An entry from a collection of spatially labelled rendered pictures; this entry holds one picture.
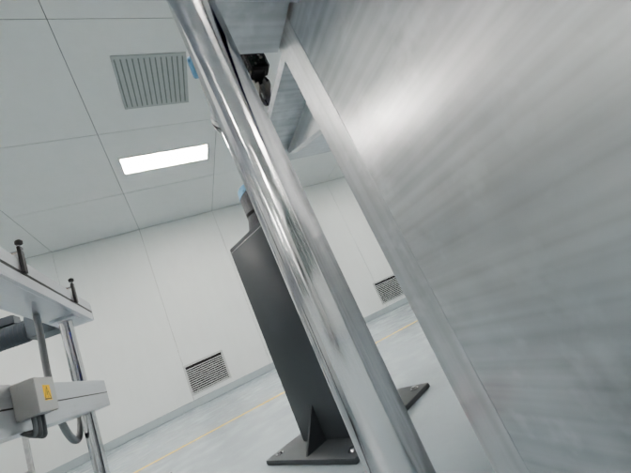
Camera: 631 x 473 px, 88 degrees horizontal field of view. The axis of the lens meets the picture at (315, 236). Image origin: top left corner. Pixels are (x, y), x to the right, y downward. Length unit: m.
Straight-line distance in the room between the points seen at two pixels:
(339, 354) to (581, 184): 0.24
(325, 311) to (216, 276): 5.60
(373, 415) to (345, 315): 0.07
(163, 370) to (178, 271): 1.50
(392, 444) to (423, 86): 0.35
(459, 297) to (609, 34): 0.29
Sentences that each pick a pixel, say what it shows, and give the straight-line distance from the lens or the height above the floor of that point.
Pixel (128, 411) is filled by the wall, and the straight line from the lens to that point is 5.73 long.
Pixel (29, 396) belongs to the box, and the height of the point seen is 0.50.
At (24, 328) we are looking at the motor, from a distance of 1.99.
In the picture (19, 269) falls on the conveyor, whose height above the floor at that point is 0.89.
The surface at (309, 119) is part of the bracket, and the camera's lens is 0.85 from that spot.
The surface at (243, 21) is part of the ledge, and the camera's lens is 0.65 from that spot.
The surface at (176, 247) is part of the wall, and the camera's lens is 6.02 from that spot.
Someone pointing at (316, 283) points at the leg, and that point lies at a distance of 0.27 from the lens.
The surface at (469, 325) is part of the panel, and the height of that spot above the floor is 0.30.
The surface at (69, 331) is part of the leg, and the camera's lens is 1.82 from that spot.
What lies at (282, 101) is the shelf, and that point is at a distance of 0.82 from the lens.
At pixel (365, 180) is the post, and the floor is 0.54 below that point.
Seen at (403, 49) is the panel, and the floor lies 0.61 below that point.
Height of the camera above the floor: 0.38
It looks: 13 degrees up
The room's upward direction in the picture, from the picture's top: 25 degrees counter-clockwise
